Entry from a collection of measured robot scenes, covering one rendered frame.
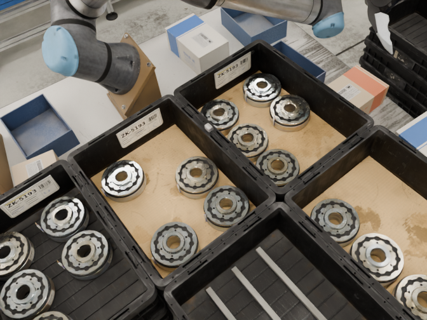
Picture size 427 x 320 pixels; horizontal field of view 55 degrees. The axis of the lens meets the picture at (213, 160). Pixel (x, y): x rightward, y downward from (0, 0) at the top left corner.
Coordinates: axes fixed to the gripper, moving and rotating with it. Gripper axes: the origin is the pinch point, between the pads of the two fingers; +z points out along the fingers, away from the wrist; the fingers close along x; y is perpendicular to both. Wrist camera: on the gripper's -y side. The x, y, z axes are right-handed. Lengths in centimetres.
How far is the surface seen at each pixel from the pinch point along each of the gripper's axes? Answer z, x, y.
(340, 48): -37, 8, 159
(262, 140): -5.7, 41.5, 1.6
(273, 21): -42, 22, 52
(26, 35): -165, 133, 99
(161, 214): -7, 67, -15
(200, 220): 0, 61, -13
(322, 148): 5.1, 32.8, 7.5
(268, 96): -14.5, 34.8, 10.8
